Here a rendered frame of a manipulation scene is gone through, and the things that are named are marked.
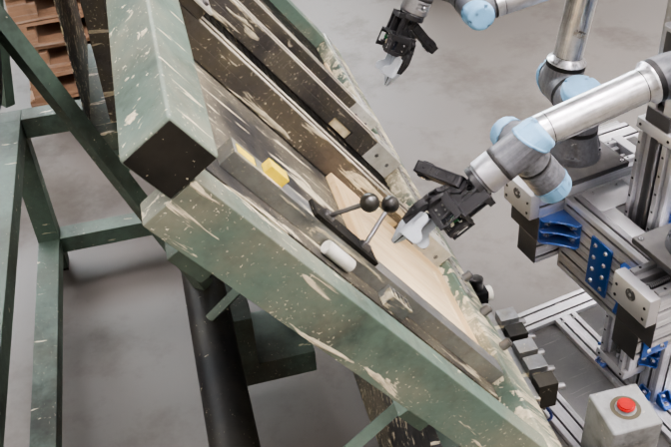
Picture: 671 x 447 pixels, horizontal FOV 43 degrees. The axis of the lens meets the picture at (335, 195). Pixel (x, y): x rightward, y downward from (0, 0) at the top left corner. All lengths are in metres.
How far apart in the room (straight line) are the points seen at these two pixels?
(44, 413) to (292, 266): 1.97
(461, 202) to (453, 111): 3.17
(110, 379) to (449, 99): 2.49
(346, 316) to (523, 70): 3.88
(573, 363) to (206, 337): 1.31
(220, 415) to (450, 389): 0.82
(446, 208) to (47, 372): 2.04
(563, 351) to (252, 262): 1.98
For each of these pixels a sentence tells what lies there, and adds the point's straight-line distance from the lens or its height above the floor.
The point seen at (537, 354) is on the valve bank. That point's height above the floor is 0.77.
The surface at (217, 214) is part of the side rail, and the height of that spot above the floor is 1.73.
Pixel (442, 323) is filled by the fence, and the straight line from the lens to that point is 1.95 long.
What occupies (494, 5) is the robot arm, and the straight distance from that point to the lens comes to 2.28.
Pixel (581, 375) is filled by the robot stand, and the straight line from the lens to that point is 3.12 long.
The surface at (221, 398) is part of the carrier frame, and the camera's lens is 2.38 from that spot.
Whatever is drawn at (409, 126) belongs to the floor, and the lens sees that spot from 4.70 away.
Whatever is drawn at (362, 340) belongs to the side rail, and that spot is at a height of 1.40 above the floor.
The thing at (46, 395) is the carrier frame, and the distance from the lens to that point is 3.30.
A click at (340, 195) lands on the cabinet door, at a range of 2.05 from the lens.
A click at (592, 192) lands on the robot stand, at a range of 2.66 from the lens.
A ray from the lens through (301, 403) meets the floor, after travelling 3.28.
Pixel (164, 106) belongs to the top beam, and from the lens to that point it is 1.23.
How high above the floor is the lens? 2.51
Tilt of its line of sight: 37 degrees down
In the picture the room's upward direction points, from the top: 4 degrees counter-clockwise
